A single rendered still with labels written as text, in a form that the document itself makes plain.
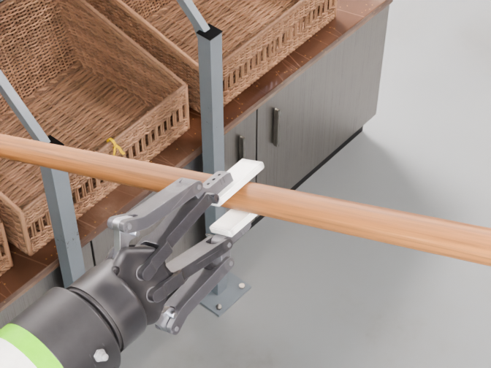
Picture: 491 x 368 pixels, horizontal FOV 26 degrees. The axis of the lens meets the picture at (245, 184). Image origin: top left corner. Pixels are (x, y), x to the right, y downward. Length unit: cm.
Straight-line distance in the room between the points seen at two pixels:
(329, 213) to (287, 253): 224
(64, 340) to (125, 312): 6
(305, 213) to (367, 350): 204
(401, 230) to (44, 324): 31
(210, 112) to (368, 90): 91
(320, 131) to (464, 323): 70
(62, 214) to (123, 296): 137
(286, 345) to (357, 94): 82
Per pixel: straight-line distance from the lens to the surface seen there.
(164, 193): 99
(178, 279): 99
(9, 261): 245
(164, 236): 98
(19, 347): 90
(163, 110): 259
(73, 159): 125
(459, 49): 394
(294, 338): 301
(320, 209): 96
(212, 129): 258
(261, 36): 277
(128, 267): 96
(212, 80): 248
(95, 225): 252
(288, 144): 307
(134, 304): 94
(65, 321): 91
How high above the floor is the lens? 247
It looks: 47 degrees down
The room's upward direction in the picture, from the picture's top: straight up
